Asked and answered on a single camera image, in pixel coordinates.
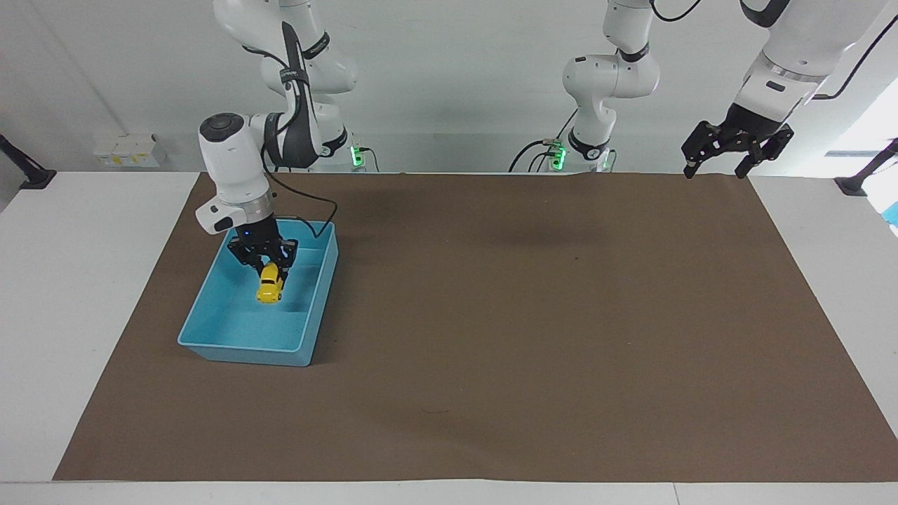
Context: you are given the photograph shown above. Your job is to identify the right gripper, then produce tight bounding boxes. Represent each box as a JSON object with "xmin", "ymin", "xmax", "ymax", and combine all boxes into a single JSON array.
[{"xmin": 227, "ymin": 217, "xmax": 300, "ymax": 283}]

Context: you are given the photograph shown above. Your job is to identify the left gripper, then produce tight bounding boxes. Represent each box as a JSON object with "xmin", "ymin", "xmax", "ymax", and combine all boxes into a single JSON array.
[{"xmin": 681, "ymin": 103, "xmax": 796, "ymax": 180}]

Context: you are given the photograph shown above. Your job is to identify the yellow toy beetle car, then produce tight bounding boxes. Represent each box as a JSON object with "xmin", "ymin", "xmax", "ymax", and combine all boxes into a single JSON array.
[{"xmin": 255, "ymin": 262, "xmax": 286, "ymax": 305}]

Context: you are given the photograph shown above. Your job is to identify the light blue plastic bin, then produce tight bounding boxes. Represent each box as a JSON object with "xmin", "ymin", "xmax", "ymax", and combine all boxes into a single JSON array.
[{"xmin": 177, "ymin": 220, "xmax": 340, "ymax": 368}]

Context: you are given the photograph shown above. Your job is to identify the black stand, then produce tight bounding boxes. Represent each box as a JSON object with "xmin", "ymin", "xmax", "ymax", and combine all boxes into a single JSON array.
[
  {"xmin": 834, "ymin": 137, "xmax": 898, "ymax": 197},
  {"xmin": 0, "ymin": 133, "xmax": 58, "ymax": 191}
]

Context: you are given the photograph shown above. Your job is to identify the white wall socket boxes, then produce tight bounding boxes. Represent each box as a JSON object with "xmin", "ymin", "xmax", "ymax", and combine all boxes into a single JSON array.
[{"xmin": 93, "ymin": 133, "xmax": 168, "ymax": 170}]

